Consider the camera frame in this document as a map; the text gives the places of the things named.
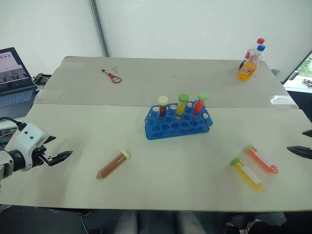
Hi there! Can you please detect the black power adapter with cables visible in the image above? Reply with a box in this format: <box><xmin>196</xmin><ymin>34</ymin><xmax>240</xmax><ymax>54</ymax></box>
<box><xmin>31</xmin><ymin>72</ymin><xmax>52</xmax><ymax>86</ymax></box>

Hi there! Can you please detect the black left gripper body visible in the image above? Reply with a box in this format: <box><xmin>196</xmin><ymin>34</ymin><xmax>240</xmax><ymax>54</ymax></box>
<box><xmin>31</xmin><ymin>145</ymin><xmax>53</xmax><ymax>168</ymax></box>

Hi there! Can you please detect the red bottle opener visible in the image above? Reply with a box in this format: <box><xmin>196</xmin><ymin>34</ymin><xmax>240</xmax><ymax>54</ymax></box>
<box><xmin>107</xmin><ymin>72</ymin><xmax>122</xmax><ymax>84</ymax></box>

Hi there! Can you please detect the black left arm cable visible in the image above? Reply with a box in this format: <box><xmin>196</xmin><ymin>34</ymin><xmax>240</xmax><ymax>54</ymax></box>
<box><xmin>0</xmin><ymin>117</ymin><xmax>27</xmax><ymax>132</ymax></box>

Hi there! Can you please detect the clear tape patch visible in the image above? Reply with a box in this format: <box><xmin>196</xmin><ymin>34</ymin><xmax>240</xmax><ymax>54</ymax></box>
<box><xmin>269</xmin><ymin>95</ymin><xmax>297</xmax><ymax>107</ymax></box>

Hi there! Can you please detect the blue test tube rack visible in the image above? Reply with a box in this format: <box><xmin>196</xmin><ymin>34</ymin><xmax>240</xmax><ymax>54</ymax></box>
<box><xmin>144</xmin><ymin>99</ymin><xmax>214</xmax><ymax>141</ymax></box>

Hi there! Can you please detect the brown tube with cream cap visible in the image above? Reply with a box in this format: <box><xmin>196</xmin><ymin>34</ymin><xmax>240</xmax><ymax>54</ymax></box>
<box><xmin>96</xmin><ymin>149</ymin><xmax>131</xmax><ymax>181</ymax></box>
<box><xmin>157</xmin><ymin>96</ymin><xmax>170</xmax><ymax>122</ymax></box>

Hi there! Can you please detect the red-orange tube with green cap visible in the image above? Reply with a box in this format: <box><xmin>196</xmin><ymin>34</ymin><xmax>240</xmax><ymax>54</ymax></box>
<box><xmin>193</xmin><ymin>92</ymin><xmax>210</xmax><ymax>113</ymax></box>
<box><xmin>243</xmin><ymin>144</ymin><xmax>280</xmax><ymax>175</ymax></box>

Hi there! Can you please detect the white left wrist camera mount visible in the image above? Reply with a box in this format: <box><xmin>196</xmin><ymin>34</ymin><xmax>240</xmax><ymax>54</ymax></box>
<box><xmin>13</xmin><ymin>123</ymin><xmax>49</xmax><ymax>173</ymax></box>

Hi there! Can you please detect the grey laptop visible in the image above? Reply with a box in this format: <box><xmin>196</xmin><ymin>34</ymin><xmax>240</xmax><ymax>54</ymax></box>
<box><xmin>0</xmin><ymin>47</ymin><xmax>38</xmax><ymax>119</ymax></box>

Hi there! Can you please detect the cola bottle red cap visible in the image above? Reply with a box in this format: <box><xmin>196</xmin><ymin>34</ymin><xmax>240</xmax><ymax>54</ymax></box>
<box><xmin>238</xmin><ymin>38</ymin><xmax>266</xmax><ymax>70</ymax></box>

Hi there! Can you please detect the yellow tube with green cap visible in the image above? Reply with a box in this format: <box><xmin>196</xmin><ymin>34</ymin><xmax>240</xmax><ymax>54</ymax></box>
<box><xmin>175</xmin><ymin>94</ymin><xmax>190</xmax><ymax>116</ymax></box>
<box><xmin>230</xmin><ymin>157</ymin><xmax>267</xmax><ymax>194</ymax></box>

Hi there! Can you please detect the orange soda bottle blue cap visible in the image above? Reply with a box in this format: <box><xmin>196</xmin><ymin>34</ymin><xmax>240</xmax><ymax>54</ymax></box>
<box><xmin>237</xmin><ymin>44</ymin><xmax>266</xmax><ymax>81</ymax></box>

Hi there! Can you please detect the grey metal pole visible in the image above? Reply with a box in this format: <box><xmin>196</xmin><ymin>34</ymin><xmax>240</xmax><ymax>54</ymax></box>
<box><xmin>88</xmin><ymin>0</ymin><xmax>110</xmax><ymax>58</ymax></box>

